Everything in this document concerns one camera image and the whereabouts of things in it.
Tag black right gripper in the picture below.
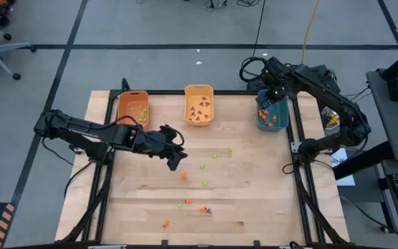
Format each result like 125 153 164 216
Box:
257 57 295 112

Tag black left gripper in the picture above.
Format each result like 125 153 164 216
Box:
146 124 189 172

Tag black keyboard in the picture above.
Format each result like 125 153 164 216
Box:
246 64 341 111

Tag teal plastic bin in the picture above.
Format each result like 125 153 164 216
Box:
256 89 290 133

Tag yellow plastic bin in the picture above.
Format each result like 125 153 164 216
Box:
184 84 215 127

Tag white power strip yellow plugs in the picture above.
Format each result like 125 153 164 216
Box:
323 107 341 138

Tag orange plastic bin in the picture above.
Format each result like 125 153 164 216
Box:
116 90 151 131

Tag white paper sheet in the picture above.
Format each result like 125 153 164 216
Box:
330 149 357 187

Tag grey desk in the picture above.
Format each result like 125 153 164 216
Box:
365 68 398 163

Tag black coiled cable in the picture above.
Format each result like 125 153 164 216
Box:
238 0 269 83

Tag yellow cable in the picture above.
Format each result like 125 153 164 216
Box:
299 0 321 70

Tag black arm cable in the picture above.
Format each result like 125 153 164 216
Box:
41 138 96 200

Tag black floor cables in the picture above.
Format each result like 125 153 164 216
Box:
204 0 264 8

